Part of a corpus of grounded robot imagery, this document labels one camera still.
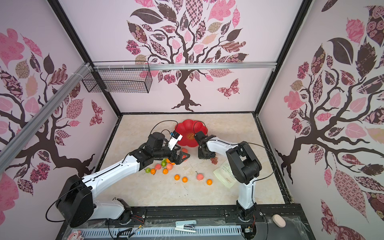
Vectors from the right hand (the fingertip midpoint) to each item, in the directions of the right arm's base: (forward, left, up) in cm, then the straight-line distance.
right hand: (205, 154), depth 96 cm
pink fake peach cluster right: (-9, +22, +2) cm, 24 cm away
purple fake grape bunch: (-5, -6, +1) cm, 8 cm away
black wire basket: (+39, +56, +34) cm, 76 cm away
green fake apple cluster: (-6, +26, +1) cm, 27 cm away
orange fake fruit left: (-12, +32, +1) cm, 35 cm away
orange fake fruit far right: (-19, -1, +1) cm, 19 cm away
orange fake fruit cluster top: (-14, +20, +20) cm, 32 cm away
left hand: (-8, +12, +16) cm, 22 cm away
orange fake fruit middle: (-17, +13, +1) cm, 21 cm away
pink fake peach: (-16, +4, +3) cm, 17 cm away
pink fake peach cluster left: (-9, +29, +2) cm, 31 cm away
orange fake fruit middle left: (-16, +17, +1) cm, 23 cm away
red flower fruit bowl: (+21, +12, 0) cm, 24 cm away
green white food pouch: (-14, -11, 0) cm, 18 cm away
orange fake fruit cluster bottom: (-12, +24, +1) cm, 27 cm away
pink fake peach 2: (+1, +14, +3) cm, 14 cm away
